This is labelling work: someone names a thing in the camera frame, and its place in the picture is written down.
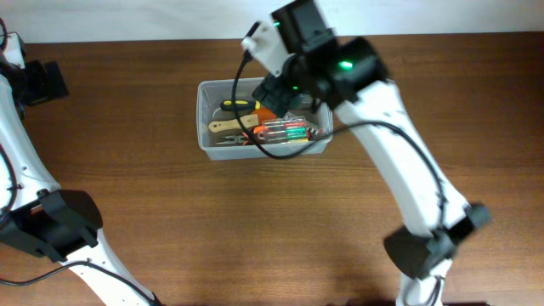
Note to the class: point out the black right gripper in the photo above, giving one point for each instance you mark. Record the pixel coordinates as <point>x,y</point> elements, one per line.
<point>269,85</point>

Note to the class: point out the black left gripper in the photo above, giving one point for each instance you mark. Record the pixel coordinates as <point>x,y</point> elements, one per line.
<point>47,87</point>

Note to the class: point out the orange scraper wooden handle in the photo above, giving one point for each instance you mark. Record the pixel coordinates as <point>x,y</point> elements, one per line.
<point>254,119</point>

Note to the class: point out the clear screwdriver set case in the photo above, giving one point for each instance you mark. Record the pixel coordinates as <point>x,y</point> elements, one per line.
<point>262,140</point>

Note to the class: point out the orange toothed bar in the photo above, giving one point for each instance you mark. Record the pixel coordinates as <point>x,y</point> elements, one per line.
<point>314,131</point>

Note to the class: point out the metal file black yellow handle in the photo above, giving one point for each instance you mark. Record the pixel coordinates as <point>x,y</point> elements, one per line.
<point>240,105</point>

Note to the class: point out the orange black needle nose pliers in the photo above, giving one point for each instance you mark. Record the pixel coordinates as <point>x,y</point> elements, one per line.
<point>240,139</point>

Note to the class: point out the small red handled pliers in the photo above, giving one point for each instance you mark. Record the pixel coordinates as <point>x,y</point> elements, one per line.
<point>259,130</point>

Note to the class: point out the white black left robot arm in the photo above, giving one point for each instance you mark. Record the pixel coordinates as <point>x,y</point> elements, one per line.
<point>38,217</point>

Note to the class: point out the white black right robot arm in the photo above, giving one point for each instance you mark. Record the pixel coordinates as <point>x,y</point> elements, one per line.
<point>437,218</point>

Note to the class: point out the clear plastic container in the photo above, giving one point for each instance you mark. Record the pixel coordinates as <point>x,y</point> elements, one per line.
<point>210,94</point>

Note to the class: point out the red screwdriver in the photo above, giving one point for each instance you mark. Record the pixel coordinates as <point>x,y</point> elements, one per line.
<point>286,124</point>

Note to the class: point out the green screwdriver upper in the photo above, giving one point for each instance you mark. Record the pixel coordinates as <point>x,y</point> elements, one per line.
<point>286,130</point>

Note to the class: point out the green screwdriver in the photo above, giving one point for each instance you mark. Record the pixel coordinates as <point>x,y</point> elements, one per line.
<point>286,136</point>
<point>286,130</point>

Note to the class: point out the green screwdriver lower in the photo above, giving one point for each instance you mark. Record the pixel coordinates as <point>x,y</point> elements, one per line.
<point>286,136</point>

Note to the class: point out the yellow screwdriver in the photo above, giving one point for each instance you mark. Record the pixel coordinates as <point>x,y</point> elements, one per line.
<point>288,141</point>

